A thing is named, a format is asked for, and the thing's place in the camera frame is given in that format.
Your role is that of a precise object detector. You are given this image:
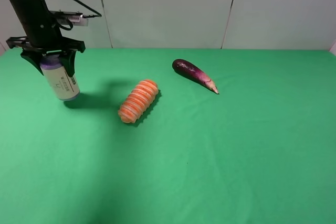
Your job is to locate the orange striped bread toy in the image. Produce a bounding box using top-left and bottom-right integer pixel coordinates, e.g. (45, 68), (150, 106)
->
(118, 79), (159, 123)

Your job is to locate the green table cloth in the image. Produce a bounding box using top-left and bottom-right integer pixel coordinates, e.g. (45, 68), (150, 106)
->
(1, 49), (335, 223)

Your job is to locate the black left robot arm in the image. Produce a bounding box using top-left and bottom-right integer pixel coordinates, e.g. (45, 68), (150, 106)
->
(6, 0), (85, 77)

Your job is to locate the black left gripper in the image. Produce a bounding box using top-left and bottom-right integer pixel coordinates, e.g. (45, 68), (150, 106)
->
(6, 11), (86, 77)

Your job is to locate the black camera cable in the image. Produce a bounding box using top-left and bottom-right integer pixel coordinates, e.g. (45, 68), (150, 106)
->
(40, 0), (103, 31)

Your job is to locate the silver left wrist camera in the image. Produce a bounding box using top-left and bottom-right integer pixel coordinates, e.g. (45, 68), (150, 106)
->
(50, 10), (89, 27)

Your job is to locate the purple eggplant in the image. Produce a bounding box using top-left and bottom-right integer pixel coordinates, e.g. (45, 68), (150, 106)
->
(172, 59), (219, 94)

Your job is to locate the purple garbage bag roll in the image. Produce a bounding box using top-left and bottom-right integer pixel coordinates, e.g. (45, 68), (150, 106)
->
(40, 54), (80, 101)

